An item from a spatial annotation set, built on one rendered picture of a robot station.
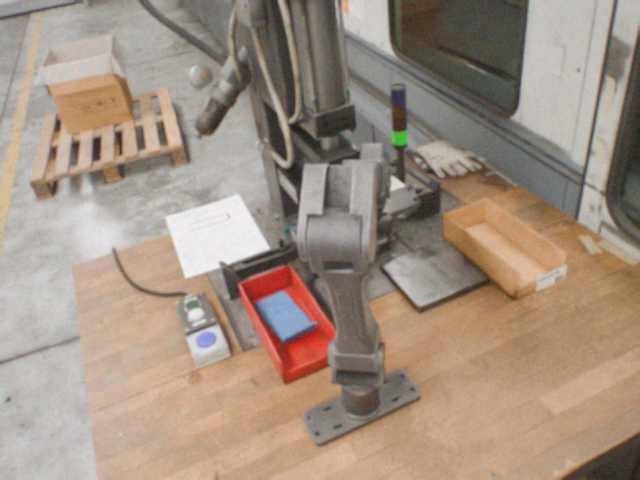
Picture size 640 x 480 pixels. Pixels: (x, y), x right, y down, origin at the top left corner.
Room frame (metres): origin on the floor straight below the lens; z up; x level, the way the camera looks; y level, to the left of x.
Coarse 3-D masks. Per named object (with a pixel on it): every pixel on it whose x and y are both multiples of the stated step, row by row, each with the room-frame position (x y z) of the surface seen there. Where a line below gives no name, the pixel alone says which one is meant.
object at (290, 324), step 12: (264, 300) 0.90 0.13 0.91; (276, 300) 0.89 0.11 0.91; (288, 300) 0.88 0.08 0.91; (264, 312) 0.86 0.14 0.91; (288, 312) 0.85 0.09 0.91; (300, 312) 0.84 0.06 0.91; (276, 324) 0.82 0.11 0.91; (288, 324) 0.81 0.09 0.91; (300, 324) 0.81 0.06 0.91; (312, 324) 0.78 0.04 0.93; (288, 336) 0.76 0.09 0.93; (300, 336) 0.78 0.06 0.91
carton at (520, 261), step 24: (456, 216) 1.04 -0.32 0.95; (480, 216) 1.06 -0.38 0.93; (504, 216) 1.00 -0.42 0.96; (456, 240) 0.98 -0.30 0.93; (480, 240) 1.00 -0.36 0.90; (504, 240) 0.98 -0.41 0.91; (528, 240) 0.93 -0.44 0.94; (480, 264) 0.90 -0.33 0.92; (504, 264) 0.83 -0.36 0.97; (528, 264) 0.89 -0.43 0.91; (552, 264) 0.86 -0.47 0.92; (504, 288) 0.83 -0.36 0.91; (528, 288) 0.81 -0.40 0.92
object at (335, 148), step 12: (300, 132) 1.13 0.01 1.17; (300, 144) 1.08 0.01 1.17; (312, 144) 1.04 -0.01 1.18; (324, 144) 1.01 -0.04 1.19; (336, 144) 1.01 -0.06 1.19; (348, 144) 1.02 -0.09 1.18; (312, 156) 1.02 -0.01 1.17; (324, 156) 0.98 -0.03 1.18; (336, 156) 0.97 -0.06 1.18; (348, 156) 0.97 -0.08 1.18; (288, 168) 1.03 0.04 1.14; (300, 168) 1.02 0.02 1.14; (288, 180) 0.98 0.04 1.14; (300, 180) 0.97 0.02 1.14; (288, 192) 0.99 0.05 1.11; (300, 192) 0.95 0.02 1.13
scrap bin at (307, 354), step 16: (272, 272) 0.92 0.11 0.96; (288, 272) 0.94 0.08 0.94; (240, 288) 0.89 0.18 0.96; (256, 288) 0.91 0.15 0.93; (272, 288) 0.92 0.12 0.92; (288, 288) 0.93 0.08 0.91; (304, 288) 0.86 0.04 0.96; (304, 304) 0.87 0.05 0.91; (256, 320) 0.79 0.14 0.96; (320, 320) 0.79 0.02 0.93; (272, 336) 0.79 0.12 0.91; (304, 336) 0.78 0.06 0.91; (320, 336) 0.77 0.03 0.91; (272, 352) 0.71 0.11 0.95; (288, 352) 0.74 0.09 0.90; (304, 352) 0.74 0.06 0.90; (320, 352) 0.73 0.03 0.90; (288, 368) 0.70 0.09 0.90; (304, 368) 0.68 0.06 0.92; (320, 368) 0.69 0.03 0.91
